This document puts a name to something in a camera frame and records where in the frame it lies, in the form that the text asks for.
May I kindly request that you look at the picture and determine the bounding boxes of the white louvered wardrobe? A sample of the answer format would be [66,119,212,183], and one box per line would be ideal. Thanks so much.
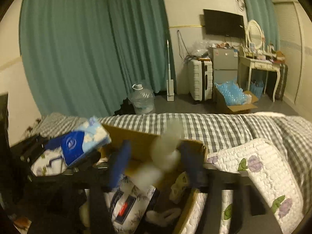
[274,1,311,119]

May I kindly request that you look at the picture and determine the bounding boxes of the silver mini fridge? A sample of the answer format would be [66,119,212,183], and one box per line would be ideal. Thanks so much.
[209,48,238,84]

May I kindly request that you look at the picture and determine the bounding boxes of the white dressing table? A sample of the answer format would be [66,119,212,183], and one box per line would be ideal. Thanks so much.
[239,56,281,103]

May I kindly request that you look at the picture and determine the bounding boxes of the oval white mirror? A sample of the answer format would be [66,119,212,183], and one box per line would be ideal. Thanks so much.
[245,19,264,50]

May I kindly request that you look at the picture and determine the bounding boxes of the brown cardboard box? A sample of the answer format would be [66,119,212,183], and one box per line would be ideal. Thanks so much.
[103,121,206,233]

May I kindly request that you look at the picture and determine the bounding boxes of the white flat mop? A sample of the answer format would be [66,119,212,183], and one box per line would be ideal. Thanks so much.
[167,40,175,101]

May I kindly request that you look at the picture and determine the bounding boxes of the white sock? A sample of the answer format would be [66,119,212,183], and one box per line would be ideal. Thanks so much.
[145,208,181,227]

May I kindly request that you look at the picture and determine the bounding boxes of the blue plastic bags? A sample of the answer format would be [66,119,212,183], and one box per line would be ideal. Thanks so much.
[214,81,251,106]

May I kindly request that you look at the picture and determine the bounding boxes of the white foam knot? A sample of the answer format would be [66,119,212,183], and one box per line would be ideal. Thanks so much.
[131,119,183,191]

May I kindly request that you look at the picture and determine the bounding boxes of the white suitcase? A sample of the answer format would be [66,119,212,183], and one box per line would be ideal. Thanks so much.
[187,58,213,101]

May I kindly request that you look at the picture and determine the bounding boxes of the blue tissue pack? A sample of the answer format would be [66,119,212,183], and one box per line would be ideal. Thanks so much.
[60,117,111,167]

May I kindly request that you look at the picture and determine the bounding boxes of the cardboard box on floor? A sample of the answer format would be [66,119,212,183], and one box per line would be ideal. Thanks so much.
[213,86,258,115]

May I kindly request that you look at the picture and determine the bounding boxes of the blue waste basket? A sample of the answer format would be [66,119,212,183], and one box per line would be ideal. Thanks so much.
[250,80,264,99]

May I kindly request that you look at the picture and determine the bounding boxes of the teal curtain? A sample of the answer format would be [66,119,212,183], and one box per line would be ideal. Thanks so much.
[19,0,175,117]
[244,0,280,50]

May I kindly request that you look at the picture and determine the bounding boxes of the teal curtain left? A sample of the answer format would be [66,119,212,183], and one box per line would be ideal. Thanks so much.
[19,0,175,117]

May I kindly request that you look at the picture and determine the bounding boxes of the clear water jug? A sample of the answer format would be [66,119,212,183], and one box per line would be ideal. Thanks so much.
[128,83,155,115]

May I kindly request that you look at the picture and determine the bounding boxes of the floral tissue pack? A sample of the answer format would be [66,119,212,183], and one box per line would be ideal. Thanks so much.
[104,175,160,233]

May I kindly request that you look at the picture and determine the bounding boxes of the floral quilted blanket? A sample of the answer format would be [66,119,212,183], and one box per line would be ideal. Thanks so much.
[33,138,304,233]

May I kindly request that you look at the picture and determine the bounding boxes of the teal curtain right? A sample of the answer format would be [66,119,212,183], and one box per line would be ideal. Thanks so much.
[244,0,280,50]

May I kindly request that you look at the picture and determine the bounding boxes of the dark striped suitcase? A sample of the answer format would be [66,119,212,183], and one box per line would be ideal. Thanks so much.
[275,63,288,100]

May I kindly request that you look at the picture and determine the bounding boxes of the black wall television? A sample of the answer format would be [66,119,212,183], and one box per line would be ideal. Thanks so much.
[203,10,245,39]

